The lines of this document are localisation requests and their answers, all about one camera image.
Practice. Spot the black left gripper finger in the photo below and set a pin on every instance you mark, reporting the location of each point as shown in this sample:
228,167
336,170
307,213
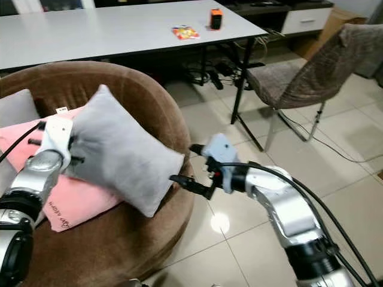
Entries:
75,159
36,142

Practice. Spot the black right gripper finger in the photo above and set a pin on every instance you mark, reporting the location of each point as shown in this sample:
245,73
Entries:
198,149
190,184

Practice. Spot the grey pillow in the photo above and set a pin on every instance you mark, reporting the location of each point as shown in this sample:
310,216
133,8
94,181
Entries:
15,110
125,149

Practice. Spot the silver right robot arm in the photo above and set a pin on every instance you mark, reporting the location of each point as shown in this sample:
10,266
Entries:
287,209

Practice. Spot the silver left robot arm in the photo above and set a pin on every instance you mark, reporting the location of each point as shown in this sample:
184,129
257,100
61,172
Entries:
12,245

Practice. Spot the pink square pillow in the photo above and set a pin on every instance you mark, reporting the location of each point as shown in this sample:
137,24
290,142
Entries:
81,203

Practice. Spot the brown round sofa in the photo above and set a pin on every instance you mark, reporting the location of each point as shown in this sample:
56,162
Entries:
125,251

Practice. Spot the black power strip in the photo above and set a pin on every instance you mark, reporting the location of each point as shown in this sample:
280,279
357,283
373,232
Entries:
214,79

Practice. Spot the colourful flat packet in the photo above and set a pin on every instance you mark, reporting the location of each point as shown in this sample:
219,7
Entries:
185,32

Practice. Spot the orange and black small device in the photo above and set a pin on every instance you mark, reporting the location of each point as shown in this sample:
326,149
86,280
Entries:
216,19

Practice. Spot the white table with black legs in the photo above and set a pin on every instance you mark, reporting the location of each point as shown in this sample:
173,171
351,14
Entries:
108,30

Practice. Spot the grey-brown fabric chair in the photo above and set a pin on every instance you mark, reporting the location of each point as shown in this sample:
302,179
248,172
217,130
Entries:
335,66

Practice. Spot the white drawer cabinet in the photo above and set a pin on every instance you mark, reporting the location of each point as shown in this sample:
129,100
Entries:
305,21

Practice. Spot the brown cardboard box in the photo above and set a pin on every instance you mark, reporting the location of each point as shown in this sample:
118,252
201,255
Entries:
326,39

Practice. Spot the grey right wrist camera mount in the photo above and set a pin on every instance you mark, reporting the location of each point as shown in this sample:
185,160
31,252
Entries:
220,148

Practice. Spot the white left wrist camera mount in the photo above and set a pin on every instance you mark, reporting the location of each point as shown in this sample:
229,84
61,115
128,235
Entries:
58,134

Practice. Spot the white window frame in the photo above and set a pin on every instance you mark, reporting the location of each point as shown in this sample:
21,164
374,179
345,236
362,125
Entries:
36,5

